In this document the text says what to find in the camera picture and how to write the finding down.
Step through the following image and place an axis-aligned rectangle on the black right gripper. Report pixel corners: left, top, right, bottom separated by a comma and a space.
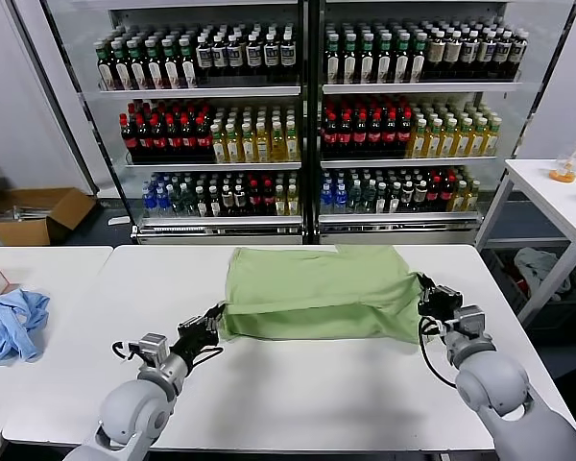
416, 272, 464, 319

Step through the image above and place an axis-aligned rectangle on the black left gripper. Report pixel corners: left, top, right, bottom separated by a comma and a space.
175, 303, 227, 366

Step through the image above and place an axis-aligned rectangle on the green polo shirt red print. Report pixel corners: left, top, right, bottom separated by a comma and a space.
218, 244, 426, 345

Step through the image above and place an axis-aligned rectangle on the white beverage display cabinet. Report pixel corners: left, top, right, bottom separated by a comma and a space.
106, 0, 314, 246
311, 0, 527, 246

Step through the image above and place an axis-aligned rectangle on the white cabinet shelf board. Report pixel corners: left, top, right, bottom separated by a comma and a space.
318, 210, 481, 226
98, 85, 302, 101
321, 81, 524, 95
138, 214, 303, 228

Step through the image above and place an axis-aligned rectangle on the grey plastic laundry basket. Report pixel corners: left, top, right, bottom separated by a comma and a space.
483, 248, 576, 332

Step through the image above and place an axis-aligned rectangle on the red cloth item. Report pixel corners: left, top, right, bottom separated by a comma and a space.
505, 267, 530, 303

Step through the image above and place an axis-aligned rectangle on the small cola bottle red cap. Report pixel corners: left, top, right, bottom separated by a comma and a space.
439, 175, 454, 212
247, 180, 262, 216
425, 175, 441, 212
261, 180, 276, 216

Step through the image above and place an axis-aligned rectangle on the crumpled white cloth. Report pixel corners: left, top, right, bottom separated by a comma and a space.
513, 247, 573, 295

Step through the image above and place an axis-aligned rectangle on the white side table with legs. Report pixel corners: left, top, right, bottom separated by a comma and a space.
473, 158, 576, 328

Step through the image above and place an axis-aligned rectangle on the yellow juice bottle white cap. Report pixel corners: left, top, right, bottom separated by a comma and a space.
441, 118, 460, 158
409, 118, 429, 159
255, 122, 273, 163
225, 123, 242, 163
470, 117, 489, 158
285, 120, 300, 162
240, 123, 257, 163
210, 123, 228, 164
456, 117, 474, 158
271, 121, 288, 163
426, 118, 444, 158
484, 116, 503, 157

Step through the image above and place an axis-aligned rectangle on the red capped cola bottle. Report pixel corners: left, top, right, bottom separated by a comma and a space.
396, 110, 414, 158
165, 114, 183, 162
322, 111, 340, 159
195, 113, 213, 162
134, 114, 154, 162
338, 111, 355, 159
118, 113, 138, 162
368, 111, 385, 159
383, 110, 399, 159
150, 114, 169, 162
180, 114, 198, 162
353, 111, 370, 159

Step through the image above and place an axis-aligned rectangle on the white adjoining table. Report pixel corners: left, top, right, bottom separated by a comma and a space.
0, 246, 115, 461

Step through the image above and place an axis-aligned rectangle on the glass beaker orange liquid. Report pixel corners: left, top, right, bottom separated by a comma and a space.
548, 152, 576, 184

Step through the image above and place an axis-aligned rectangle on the open cardboard box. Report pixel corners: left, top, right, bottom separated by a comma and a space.
0, 186, 99, 248

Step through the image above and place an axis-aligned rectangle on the crumpled light blue shirt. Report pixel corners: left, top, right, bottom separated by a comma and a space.
0, 288, 52, 366

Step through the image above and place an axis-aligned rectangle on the dark drink bottle green cap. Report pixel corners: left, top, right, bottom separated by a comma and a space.
376, 32, 395, 85
178, 37, 198, 89
126, 38, 149, 91
160, 37, 181, 90
394, 32, 412, 85
94, 39, 117, 91
358, 32, 377, 85
109, 39, 132, 91
324, 32, 342, 85
410, 32, 427, 84
341, 32, 359, 85
143, 38, 165, 90

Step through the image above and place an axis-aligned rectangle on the dark bottle beige label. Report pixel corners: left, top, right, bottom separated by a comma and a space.
444, 31, 464, 81
426, 31, 446, 81

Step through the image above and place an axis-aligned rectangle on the dark bottle blue white label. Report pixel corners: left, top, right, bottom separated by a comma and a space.
195, 35, 214, 82
492, 30, 513, 78
477, 30, 495, 79
509, 29, 529, 77
227, 34, 246, 81
461, 31, 480, 80
262, 32, 280, 81
245, 33, 263, 81
211, 34, 230, 81
279, 31, 298, 81

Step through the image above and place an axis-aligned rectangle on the black framed glass cabinet door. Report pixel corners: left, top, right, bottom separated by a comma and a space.
9, 0, 140, 232
479, 0, 576, 241

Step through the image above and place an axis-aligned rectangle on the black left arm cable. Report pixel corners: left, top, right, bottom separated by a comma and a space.
189, 343, 226, 374

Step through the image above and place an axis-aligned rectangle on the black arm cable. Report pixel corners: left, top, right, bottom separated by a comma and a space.
189, 343, 226, 374
416, 314, 462, 388

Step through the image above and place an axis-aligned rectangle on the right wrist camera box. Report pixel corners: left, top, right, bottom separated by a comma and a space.
453, 304, 487, 337

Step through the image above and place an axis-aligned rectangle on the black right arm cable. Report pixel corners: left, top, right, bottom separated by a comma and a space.
416, 314, 462, 388

